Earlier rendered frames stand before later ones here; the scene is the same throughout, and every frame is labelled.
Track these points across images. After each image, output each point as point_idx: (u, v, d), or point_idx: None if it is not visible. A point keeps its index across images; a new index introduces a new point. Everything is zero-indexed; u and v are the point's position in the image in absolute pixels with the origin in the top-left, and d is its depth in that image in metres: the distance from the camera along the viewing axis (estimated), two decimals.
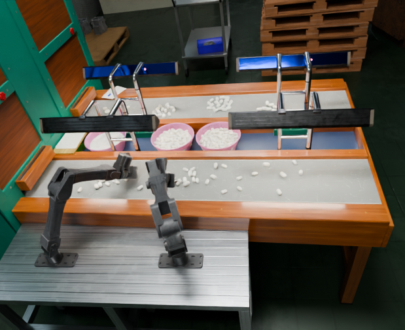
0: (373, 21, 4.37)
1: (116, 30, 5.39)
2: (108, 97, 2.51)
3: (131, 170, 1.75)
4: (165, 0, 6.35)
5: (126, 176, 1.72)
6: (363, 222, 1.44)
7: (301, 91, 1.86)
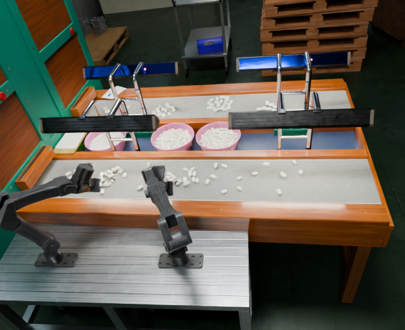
0: (373, 21, 4.37)
1: (116, 30, 5.39)
2: (108, 97, 2.51)
3: (92, 183, 1.56)
4: (165, 0, 6.35)
5: (86, 190, 1.53)
6: (363, 222, 1.44)
7: (301, 91, 1.86)
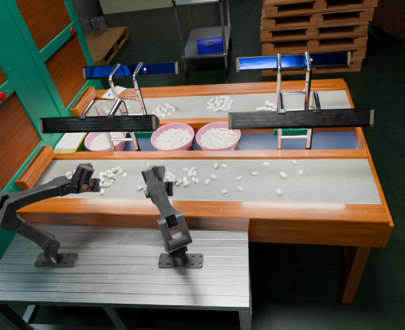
0: (373, 21, 4.37)
1: (116, 30, 5.39)
2: (108, 97, 2.51)
3: (92, 183, 1.57)
4: (165, 0, 6.35)
5: (86, 190, 1.53)
6: (363, 222, 1.44)
7: (301, 91, 1.86)
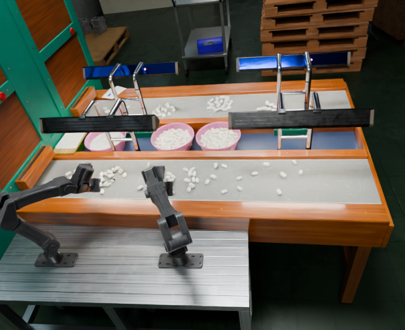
0: (373, 21, 4.37)
1: (116, 30, 5.39)
2: (108, 97, 2.51)
3: (92, 183, 1.57)
4: (165, 0, 6.35)
5: (86, 190, 1.53)
6: (363, 222, 1.44)
7: (301, 91, 1.86)
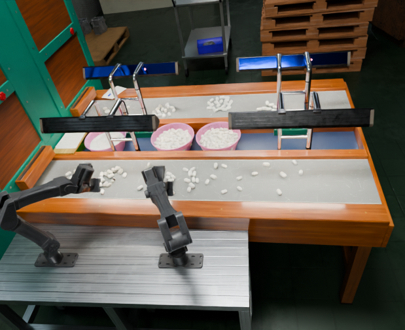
0: (373, 21, 4.37)
1: (116, 30, 5.39)
2: (108, 97, 2.51)
3: (92, 183, 1.57)
4: (165, 0, 6.35)
5: (86, 190, 1.53)
6: (363, 222, 1.44)
7: (301, 91, 1.86)
